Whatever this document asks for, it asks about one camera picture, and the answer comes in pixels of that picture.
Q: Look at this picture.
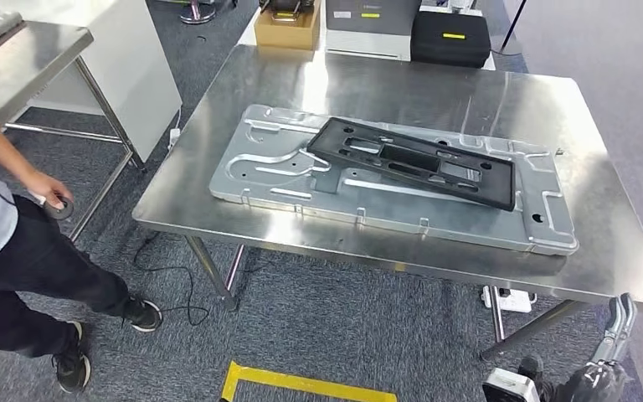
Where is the cardboard box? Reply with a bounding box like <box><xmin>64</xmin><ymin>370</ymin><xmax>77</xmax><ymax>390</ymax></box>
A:
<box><xmin>253</xmin><ymin>0</ymin><xmax>323</xmax><ymax>52</ymax></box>

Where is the steel side table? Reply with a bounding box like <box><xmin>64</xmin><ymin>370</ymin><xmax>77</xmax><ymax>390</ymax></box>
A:
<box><xmin>0</xmin><ymin>21</ymin><xmax>147</xmax><ymax>243</ymax></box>

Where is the black plastic panel part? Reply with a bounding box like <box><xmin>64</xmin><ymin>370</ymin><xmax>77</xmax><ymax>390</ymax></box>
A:
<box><xmin>305</xmin><ymin>116</ymin><xmax>517</xmax><ymax>214</ymax></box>

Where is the person's left hand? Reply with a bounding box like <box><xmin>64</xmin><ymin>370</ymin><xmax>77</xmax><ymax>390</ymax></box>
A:
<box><xmin>21</xmin><ymin>168</ymin><xmax>75</xmax><ymax>209</ymax></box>

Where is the chrome stanchion base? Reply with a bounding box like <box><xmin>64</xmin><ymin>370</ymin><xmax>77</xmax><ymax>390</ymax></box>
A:
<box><xmin>179</xmin><ymin>0</ymin><xmax>219</xmax><ymax>26</ymax></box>

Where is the person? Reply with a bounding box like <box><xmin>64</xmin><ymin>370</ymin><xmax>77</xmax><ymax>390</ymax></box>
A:
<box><xmin>0</xmin><ymin>94</ymin><xmax>163</xmax><ymax>395</ymax></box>

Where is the grey white appliance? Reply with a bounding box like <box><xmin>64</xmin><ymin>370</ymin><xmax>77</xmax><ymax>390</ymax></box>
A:
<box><xmin>323</xmin><ymin>0</ymin><xmax>424</xmax><ymax>63</ymax></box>

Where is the black case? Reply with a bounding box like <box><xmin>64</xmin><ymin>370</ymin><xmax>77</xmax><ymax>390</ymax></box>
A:
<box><xmin>409</xmin><ymin>9</ymin><xmax>493</xmax><ymax>70</ymax></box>

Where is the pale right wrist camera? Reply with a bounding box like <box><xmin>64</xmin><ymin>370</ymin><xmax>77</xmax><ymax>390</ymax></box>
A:
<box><xmin>481</xmin><ymin>367</ymin><xmax>541</xmax><ymax>402</ymax></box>

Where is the black slanted pole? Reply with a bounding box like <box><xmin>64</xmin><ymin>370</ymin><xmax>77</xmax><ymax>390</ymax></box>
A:
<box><xmin>500</xmin><ymin>0</ymin><xmax>528</xmax><ymax>53</ymax></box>

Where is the steel workbench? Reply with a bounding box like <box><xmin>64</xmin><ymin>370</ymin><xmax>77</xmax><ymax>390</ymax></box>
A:
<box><xmin>131</xmin><ymin>42</ymin><xmax>643</xmax><ymax>363</ymax></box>

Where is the yellow floor tape outline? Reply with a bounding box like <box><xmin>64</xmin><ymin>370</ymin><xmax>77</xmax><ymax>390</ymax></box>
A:
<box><xmin>219</xmin><ymin>359</ymin><xmax>399</xmax><ymax>402</ymax></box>

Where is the black floor cable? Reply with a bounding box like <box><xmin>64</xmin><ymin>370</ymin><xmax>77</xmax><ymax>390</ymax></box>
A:
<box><xmin>131</xmin><ymin>229</ymin><xmax>212</xmax><ymax>329</ymax></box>

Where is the white cabinet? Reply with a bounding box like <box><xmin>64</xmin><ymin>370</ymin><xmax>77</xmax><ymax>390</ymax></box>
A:
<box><xmin>0</xmin><ymin>0</ymin><xmax>183</xmax><ymax>163</ymax></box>

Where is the white power strip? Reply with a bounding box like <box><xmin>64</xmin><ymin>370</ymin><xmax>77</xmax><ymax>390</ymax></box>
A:
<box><xmin>481</xmin><ymin>284</ymin><xmax>538</xmax><ymax>316</ymax></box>

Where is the handheld control button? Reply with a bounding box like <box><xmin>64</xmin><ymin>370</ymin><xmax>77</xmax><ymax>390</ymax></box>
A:
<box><xmin>33</xmin><ymin>192</ymin><xmax>77</xmax><ymax>223</ymax></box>

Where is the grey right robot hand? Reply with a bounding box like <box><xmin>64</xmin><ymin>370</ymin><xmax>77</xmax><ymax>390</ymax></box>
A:
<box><xmin>517</xmin><ymin>292</ymin><xmax>639</xmax><ymax>402</ymax></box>

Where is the white plug adapter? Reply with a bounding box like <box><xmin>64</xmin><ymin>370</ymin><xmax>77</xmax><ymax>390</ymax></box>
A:
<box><xmin>167</xmin><ymin>107</ymin><xmax>183</xmax><ymax>150</ymax></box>

